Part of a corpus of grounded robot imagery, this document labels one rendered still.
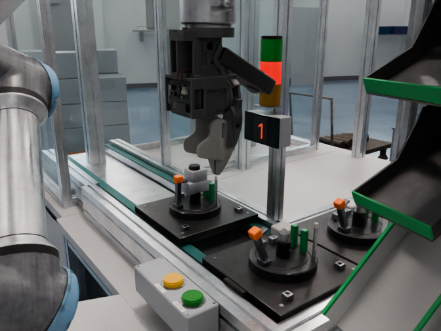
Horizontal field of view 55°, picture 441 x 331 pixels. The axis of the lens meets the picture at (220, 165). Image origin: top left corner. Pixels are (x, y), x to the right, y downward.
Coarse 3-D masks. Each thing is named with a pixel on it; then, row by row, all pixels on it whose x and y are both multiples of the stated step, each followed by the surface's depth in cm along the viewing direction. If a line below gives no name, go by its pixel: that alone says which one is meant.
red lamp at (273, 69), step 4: (260, 64) 97; (264, 64) 96; (268, 64) 95; (272, 64) 95; (276, 64) 95; (280, 64) 96; (260, 68) 97; (264, 68) 96; (268, 68) 95; (272, 68) 95; (276, 68) 96; (280, 68) 96; (264, 72) 96; (268, 72) 96; (272, 72) 96; (276, 72) 96; (280, 72) 97; (272, 76) 96; (276, 76) 96; (280, 76) 97; (276, 80) 96; (280, 80) 97; (276, 84) 97
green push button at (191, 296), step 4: (184, 292) 78; (188, 292) 78; (192, 292) 78; (196, 292) 78; (200, 292) 78; (184, 296) 76; (188, 296) 76; (192, 296) 76; (196, 296) 76; (200, 296) 76; (184, 300) 76; (188, 300) 75; (192, 300) 75; (196, 300) 75; (200, 300) 76; (184, 304) 76; (188, 304) 75; (192, 304) 75; (196, 304) 75; (200, 304) 76
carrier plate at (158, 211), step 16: (144, 208) 115; (160, 208) 115; (224, 208) 115; (160, 224) 105; (176, 224) 105; (192, 224) 105; (208, 224) 105; (224, 224) 105; (240, 224) 108; (176, 240) 100; (192, 240) 100
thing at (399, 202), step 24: (432, 120) 64; (408, 144) 63; (432, 144) 65; (384, 168) 62; (408, 168) 64; (432, 168) 61; (360, 192) 61; (384, 192) 61; (408, 192) 59; (432, 192) 57; (384, 216) 57; (408, 216) 53; (432, 216) 54; (432, 240) 51
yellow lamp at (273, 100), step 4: (280, 84) 98; (276, 88) 97; (280, 88) 98; (272, 92) 97; (276, 92) 97; (280, 92) 99; (260, 96) 99; (264, 96) 98; (268, 96) 97; (272, 96) 97; (276, 96) 98; (280, 96) 99; (260, 100) 99; (264, 100) 98; (268, 100) 98; (272, 100) 98; (276, 100) 98; (260, 104) 99; (264, 104) 98; (268, 104) 98; (272, 104) 98; (276, 104) 98
